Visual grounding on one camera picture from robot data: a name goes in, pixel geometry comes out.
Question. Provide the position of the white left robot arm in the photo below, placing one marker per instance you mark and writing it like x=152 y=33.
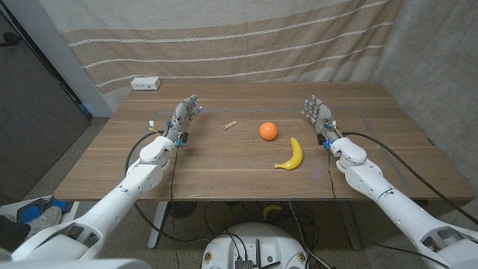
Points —
x=112 y=201

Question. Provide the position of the dark grey door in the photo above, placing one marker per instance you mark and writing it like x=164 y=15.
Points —
x=33 y=123

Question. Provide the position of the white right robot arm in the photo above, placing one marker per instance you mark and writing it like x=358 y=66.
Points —
x=392 y=201

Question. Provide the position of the grey table leg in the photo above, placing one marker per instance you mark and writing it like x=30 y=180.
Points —
x=351 y=231

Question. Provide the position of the orange fruit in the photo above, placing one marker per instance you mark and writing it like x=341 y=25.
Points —
x=268 y=131

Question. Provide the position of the black round fan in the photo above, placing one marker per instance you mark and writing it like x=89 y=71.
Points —
x=182 y=209

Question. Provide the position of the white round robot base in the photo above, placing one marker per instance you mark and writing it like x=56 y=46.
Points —
x=276 y=243

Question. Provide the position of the blue and white floor item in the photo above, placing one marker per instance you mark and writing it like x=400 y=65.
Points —
x=31 y=214

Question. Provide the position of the yellow toy banana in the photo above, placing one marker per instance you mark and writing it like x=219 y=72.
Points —
x=297 y=155

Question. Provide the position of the small yellow banana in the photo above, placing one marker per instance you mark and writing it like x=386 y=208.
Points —
x=270 y=208

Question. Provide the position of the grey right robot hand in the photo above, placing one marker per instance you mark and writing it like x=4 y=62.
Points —
x=322 y=114

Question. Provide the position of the white table leg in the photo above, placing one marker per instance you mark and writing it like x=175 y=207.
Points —
x=157 y=228

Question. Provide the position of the wooden clothespin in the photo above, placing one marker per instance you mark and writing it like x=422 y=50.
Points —
x=229 y=125

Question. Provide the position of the white power strip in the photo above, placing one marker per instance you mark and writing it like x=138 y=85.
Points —
x=145 y=83

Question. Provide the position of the beige striped cloth backdrop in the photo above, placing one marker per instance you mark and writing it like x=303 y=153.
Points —
x=224 y=48

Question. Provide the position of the white door frame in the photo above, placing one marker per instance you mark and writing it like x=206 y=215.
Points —
x=56 y=48

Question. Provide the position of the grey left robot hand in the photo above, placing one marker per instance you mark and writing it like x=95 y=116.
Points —
x=181 y=117

